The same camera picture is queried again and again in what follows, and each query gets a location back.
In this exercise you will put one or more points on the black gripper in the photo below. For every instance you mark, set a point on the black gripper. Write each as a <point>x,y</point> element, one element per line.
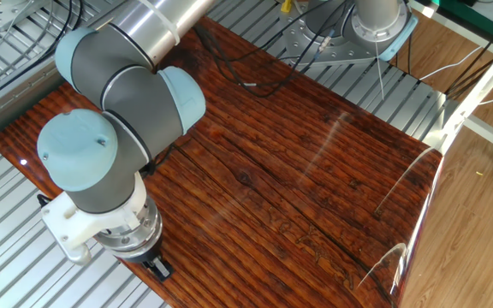
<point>140,254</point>

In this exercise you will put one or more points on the white table bar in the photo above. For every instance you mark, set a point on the white table bar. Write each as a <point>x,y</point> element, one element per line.
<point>419,8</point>

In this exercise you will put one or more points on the glossy wood-print table mat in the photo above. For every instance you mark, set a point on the glossy wood-print table mat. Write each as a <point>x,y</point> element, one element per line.
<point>272,179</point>

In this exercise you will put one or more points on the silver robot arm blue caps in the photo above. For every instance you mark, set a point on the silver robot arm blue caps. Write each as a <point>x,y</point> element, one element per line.
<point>144,107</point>

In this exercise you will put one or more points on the yellow plastic clip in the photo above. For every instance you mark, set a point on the yellow plastic clip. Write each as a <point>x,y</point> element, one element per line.
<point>286,6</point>

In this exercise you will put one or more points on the silver robot mounting plate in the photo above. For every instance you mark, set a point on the silver robot mounting plate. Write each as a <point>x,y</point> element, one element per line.
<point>340,53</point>

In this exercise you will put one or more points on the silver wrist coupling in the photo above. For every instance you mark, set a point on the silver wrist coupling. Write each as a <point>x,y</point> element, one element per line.
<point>133,237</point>

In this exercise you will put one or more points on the white wrist mount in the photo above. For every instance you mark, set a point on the white wrist mount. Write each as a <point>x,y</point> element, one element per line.
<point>71,222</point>

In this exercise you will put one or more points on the green board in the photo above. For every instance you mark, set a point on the green board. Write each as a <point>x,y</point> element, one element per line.
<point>452,6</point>

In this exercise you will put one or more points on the aluminium frame post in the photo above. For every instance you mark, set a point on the aluminium frame post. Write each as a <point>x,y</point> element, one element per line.
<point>486,77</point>

